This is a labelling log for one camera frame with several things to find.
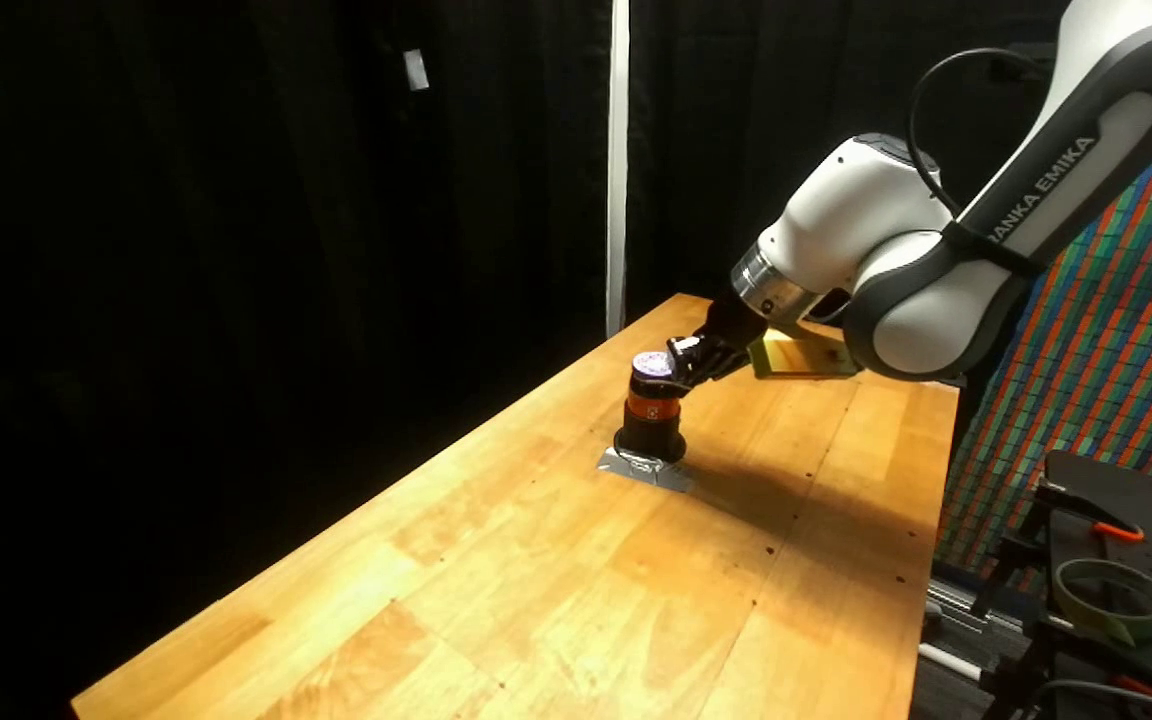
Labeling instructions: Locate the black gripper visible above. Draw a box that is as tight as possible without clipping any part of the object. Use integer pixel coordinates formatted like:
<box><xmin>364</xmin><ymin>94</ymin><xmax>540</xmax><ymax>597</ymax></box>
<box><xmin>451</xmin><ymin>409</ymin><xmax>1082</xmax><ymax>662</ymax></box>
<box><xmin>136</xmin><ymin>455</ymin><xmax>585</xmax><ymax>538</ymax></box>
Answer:
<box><xmin>666</xmin><ymin>293</ymin><xmax>771</xmax><ymax>397</ymax></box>

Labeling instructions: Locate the small red black object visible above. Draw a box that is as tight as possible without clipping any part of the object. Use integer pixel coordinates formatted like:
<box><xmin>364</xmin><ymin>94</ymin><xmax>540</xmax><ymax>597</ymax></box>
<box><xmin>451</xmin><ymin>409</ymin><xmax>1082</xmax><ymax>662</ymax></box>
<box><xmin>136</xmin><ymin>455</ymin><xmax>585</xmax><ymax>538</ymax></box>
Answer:
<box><xmin>614</xmin><ymin>348</ymin><xmax>689</xmax><ymax>468</ymax></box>

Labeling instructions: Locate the white vertical pole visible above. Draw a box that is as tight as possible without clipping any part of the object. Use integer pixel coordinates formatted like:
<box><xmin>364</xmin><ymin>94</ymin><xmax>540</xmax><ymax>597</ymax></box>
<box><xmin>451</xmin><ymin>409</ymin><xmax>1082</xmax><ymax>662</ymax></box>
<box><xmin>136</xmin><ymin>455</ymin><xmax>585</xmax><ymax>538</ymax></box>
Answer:
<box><xmin>601</xmin><ymin>0</ymin><xmax>636</xmax><ymax>334</ymax></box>

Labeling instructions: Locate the small white tag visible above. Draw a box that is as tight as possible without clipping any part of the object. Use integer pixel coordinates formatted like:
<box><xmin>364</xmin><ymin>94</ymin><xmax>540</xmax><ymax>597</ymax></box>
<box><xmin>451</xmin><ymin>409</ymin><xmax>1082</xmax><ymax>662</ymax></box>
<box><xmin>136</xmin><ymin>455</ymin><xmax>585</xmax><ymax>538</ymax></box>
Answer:
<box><xmin>401</xmin><ymin>46</ymin><xmax>435</xmax><ymax>94</ymax></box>

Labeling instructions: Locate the multicoloured patterned panel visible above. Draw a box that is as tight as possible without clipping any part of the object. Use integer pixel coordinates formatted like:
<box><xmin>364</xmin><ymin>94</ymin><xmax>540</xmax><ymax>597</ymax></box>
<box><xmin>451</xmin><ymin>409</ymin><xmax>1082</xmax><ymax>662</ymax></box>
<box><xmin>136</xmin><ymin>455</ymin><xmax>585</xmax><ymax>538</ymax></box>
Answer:
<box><xmin>936</xmin><ymin>94</ymin><xmax>1152</xmax><ymax>582</ymax></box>

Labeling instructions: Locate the tape roll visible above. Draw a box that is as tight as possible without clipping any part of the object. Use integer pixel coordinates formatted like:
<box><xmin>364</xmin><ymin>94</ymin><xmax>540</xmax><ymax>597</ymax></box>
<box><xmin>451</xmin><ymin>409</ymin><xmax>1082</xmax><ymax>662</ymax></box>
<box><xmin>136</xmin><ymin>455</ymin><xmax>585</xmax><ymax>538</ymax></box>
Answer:
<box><xmin>1051</xmin><ymin>553</ymin><xmax>1152</xmax><ymax>647</ymax></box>

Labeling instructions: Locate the grey flat base plate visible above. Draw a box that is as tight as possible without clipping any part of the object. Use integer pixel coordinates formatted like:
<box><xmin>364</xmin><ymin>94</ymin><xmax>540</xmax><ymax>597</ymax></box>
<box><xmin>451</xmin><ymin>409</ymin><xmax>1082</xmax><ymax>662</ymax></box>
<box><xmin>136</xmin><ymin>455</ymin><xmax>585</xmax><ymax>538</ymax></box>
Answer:
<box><xmin>596</xmin><ymin>444</ymin><xmax>697</xmax><ymax>494</ymax></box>

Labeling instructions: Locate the aluminium frame rail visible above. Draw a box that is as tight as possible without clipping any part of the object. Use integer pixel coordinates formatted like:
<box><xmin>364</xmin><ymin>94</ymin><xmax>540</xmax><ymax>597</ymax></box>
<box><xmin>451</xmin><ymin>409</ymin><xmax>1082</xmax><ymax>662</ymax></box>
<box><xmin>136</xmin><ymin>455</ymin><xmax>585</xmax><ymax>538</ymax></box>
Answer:
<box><xmin>915</xmin><ymin>566</ymin><xmax>1047</xmax><ymax>686</ymax></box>

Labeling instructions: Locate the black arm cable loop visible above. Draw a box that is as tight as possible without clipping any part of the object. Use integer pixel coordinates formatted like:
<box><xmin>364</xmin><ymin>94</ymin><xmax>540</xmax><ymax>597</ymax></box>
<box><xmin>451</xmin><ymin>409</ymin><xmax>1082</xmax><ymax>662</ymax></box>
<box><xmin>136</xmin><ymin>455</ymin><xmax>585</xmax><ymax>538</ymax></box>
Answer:
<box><xmin>906</xmin><ymin>42</ymin><xmax>1074</xmax><ymax>203</ymax></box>

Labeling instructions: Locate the orange handled clamp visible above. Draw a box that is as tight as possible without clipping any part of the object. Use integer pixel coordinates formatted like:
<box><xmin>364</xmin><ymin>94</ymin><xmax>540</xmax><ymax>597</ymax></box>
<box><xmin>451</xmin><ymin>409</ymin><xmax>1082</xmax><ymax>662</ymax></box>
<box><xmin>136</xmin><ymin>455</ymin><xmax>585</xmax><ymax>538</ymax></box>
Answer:
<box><xmin>1105</xmin><ymin>669</ymin><xmax>1152</xmax><ymax>707</ymax></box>
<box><xmin>1029</xmin><ymin>474</ymin><xmax>1152</xmax><ymax>562</ymax></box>

